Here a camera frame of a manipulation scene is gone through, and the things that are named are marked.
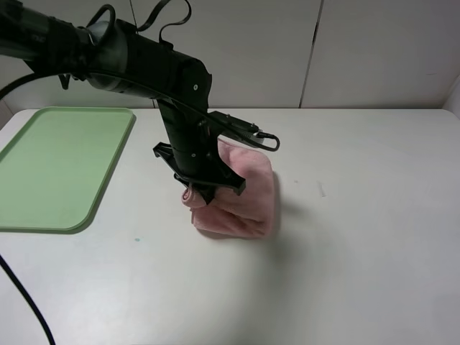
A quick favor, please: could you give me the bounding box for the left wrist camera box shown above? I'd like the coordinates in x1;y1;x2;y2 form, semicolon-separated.
208;111;259;142

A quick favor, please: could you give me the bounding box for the green plastic tray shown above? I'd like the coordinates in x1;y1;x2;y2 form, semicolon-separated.
1;107;136;234

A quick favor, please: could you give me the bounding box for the black left camera cable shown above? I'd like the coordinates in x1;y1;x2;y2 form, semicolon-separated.
0;0;280;345

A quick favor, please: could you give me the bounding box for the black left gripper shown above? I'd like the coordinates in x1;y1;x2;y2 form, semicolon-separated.
153;107;246;205

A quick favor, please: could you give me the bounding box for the pink terry towel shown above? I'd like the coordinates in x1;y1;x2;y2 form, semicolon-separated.
180;138;276;239

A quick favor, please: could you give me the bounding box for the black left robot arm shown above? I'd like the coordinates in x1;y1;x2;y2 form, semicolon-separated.
1;1;246;203

